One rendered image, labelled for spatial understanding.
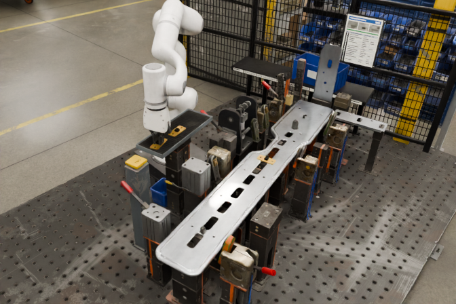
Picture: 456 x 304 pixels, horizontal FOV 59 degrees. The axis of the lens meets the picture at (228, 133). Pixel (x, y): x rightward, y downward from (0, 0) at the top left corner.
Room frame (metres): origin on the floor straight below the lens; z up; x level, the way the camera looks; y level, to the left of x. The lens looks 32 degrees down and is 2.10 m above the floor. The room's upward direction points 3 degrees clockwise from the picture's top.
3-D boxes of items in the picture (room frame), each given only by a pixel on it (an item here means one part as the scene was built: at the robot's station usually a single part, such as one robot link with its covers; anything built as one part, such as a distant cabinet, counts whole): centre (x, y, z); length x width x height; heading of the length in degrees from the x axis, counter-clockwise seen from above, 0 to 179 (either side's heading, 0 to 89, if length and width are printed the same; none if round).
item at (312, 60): (2.34, -0.55, 1.10); 0.30 x 0.17 x 0.13; 53
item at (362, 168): (1.87, -0.82, 0.84); 0.11 x 0.06 x 0.29; 61
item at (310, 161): (1.48, -0.36, 0.87); 0.12 x 0.09 x 0.35; 61
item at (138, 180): (1.25, 0.35, 0.92); 0.08 x 0.08 x 0.44; 61
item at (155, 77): (1.37, 0.28, 1.44); 0.09 x 0.08 x 0.13; 84
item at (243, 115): (1.70, -0.05, 0.94); 0.18 x 0.13 x 0.49; 151
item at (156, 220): (1.08, 0.25, 0.88); 0.11 x 0.10 x 0.36; 61
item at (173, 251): (1.49, -0.18, 1.00); 1.38 x 0.22 x 0.02; 151
